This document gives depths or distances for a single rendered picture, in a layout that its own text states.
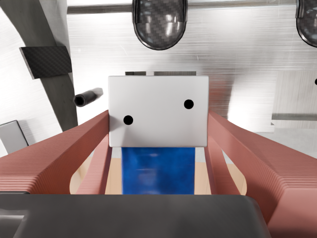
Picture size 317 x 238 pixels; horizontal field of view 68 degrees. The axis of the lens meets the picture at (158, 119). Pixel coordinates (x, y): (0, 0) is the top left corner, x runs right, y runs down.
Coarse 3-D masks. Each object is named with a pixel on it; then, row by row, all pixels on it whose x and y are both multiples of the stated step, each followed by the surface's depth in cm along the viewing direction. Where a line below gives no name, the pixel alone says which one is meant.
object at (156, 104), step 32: (128, 96) 12; (160, 96) 12; (192, 96) 12; (128, 128) 12; (160, 128) 12; (192, 128) 12; (128, 160) 13; (160, 160) 13; (192, 160) 13; (128, 192) 13; (160, 192) 13; (192, 192) 13
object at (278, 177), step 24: (216, 120) 10; (216, 144) 12; (240, 144) 8; (264, 144) 7; (216, 168) 11; (240, 168) 8; (264, 168) 6; (288, 168) 6; (312, 168) 6; (216, 192) 11; (264, 192) 6; (288, 192) 5; (312, 192) 5; (264, 216) 6; (288, 216) 6; (312, 216) 6
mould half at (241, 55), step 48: (96, 0) 17; (192, 0) 16; (240, 0) 16; (288, 0) 15; (96, 48) 17; (144, 48) 17; (192, 48) 16; (240, 48) 16; (288, 48) 16; (96, 96) 18; (240, 96) 17
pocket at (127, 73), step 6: (126, 72) 18; (132, 72) 20; (138, 72) 20; (144, 72) 20; (150, 72) 20; (156, 72) 20; (162, 72) 20; (168, 72) 20; (174, 72) 20; (180, 72) 20; (186, 72) 20; (192, 72) 20
